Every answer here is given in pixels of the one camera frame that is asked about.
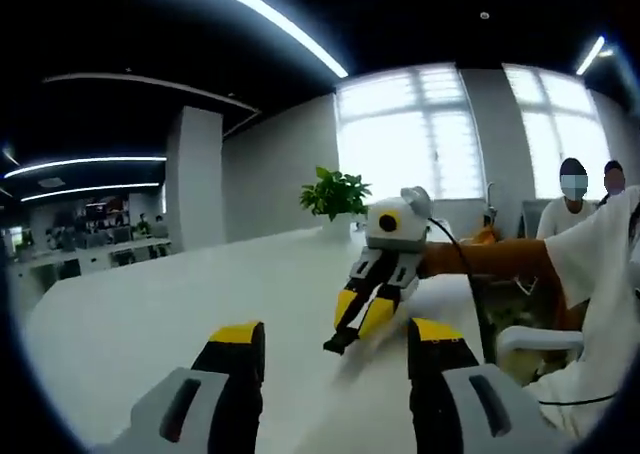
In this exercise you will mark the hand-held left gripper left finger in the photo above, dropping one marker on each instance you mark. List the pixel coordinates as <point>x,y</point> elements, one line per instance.
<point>210,404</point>

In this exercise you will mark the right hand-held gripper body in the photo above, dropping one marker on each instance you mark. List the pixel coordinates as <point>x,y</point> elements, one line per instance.
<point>407,229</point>

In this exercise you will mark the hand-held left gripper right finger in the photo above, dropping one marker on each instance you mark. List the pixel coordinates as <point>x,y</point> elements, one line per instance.
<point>450,404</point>

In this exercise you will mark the black plastic buckle part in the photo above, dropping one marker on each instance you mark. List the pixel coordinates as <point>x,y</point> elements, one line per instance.
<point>336,346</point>
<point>351,335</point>

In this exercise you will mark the potted green plant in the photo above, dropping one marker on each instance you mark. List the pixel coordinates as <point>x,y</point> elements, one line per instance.
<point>335,194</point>

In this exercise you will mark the orange object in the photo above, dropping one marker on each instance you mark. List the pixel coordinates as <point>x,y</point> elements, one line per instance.
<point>490,234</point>

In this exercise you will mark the large window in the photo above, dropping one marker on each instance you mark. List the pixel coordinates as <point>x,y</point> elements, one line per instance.
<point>405,139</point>
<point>555,144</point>

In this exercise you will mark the white office chair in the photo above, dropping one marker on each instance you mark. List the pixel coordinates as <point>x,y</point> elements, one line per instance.
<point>540,339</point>

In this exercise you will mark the row of office desks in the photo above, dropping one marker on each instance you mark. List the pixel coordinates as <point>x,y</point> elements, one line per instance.
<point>100,251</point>

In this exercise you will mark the thin ceiling light strip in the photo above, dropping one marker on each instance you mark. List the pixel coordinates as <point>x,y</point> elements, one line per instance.
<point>85,165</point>
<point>90,191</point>

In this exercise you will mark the long ceiling light strip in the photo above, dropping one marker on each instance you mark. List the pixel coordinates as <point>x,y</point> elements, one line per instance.
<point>280,19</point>

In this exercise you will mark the short ceiling light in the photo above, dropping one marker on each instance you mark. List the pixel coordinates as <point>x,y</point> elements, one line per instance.
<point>591,54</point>

